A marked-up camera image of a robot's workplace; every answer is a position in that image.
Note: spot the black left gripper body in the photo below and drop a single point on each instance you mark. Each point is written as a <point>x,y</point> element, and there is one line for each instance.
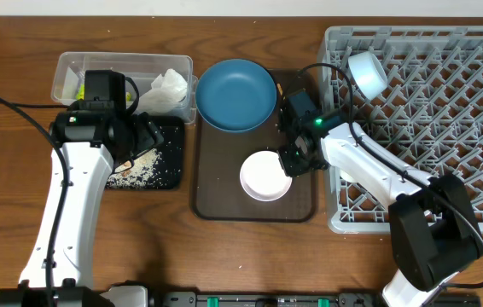
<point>147,137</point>

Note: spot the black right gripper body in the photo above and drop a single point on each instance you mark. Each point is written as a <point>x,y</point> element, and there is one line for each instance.
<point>294,161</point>

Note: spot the leftover rice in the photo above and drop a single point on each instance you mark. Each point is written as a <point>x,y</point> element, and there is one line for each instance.
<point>137,175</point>

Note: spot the white napkin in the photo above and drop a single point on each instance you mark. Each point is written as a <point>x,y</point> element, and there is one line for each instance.
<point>167,93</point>

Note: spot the pink bowl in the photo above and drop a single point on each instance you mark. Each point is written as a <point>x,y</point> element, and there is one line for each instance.
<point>263,178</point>

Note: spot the yellow green snack wrapper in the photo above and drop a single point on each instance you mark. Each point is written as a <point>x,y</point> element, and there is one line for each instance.
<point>80,91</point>

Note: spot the dark blue plate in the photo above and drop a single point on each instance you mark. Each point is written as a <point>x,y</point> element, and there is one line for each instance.
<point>236,95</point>

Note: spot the light blue bowl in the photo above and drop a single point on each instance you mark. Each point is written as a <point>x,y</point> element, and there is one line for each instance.
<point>368,74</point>

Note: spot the white cup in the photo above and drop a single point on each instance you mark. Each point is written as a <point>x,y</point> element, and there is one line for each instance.
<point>346,177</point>

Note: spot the wooden chopstick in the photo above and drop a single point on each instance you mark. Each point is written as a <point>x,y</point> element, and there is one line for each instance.
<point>279,88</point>

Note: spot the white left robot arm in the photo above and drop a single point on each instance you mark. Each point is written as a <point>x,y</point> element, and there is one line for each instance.
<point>90,138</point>

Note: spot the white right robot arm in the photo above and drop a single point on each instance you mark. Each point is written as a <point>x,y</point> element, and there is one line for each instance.
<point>434,233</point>

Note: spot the black rectangular waste tray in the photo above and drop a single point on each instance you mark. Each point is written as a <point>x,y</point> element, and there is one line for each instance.
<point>170,168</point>

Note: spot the clear plastic waste bin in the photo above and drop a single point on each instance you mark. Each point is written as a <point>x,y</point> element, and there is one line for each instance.
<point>144,69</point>

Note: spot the grey plastic dishwasher rack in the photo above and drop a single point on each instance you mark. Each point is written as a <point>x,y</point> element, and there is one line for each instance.
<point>431,113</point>

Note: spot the dark brown serving tray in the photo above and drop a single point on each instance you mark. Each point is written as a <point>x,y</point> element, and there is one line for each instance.
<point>217,193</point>

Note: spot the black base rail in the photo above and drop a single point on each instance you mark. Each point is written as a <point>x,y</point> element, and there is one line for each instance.
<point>189,299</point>

